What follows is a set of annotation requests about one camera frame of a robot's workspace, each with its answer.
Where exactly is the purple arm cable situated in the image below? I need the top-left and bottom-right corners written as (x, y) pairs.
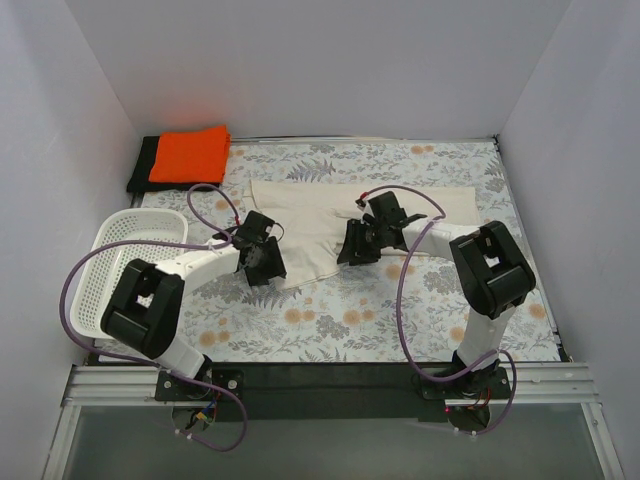
top-left (59, 184), bottom-right (250, 453)
top-left (355, 186), bottom-right (516, 437)

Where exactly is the floral patterned table cloth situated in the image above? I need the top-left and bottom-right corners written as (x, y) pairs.
top-left (97, 140), bottom-right (564, 365)

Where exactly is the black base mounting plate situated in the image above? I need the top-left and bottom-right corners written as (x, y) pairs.
top-left (154, 360), bottom-right (513, 426)

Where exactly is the white plastic laundry basket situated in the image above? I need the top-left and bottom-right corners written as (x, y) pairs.
top-left (70, 208), bottom-right (188, 339)

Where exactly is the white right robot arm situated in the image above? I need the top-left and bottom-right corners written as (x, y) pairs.
top-left (337, 186), bottom-right (536, 398)

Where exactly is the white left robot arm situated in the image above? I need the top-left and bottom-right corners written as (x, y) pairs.
top-left (100, 211), bottom-right (286, 400)

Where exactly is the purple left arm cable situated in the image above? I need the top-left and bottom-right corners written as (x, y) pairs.
top-left (59, 184), bottom-right (250, 453)

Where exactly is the cream white t shirt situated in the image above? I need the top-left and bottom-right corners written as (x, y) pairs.
top-left (244, 180), bottom-right (480, 291)

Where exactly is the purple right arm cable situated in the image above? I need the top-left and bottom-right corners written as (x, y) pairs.
top-left (355, 186), bottom-right (516, 437)

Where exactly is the orange folded t shirt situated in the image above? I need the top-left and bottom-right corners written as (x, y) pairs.
top-left (149, 125), bottom-right (231, 184)

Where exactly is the black folded t shirt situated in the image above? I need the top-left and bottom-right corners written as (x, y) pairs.
top-left (126, 135), bottom-right (199, 193)

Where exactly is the aluminium front frame rail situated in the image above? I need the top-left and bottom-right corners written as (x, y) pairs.
top-left (63, 362), bottom-right (599, 405)

